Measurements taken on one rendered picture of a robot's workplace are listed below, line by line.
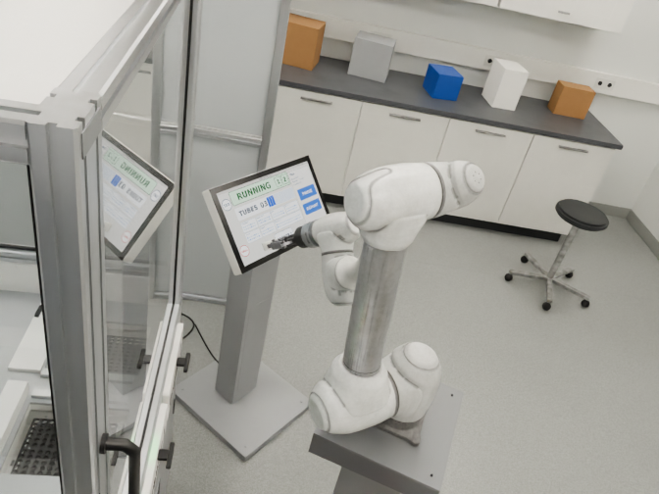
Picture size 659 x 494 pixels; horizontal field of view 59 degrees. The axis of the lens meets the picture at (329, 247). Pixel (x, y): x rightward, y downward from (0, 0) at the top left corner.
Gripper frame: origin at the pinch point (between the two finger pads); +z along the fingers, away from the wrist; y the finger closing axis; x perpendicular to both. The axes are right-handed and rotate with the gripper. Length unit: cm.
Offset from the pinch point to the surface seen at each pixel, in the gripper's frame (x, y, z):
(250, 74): -68, -52, 33
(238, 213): -14.5, 5.3, 3.5
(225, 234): -9.4, 13.5, 4.4
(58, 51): -43, 99, -95
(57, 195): -27, 112, -108
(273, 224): -5.8, -7.6, 3.5
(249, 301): 21.2, -5.6, 31.2
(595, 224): 73, -231, -25
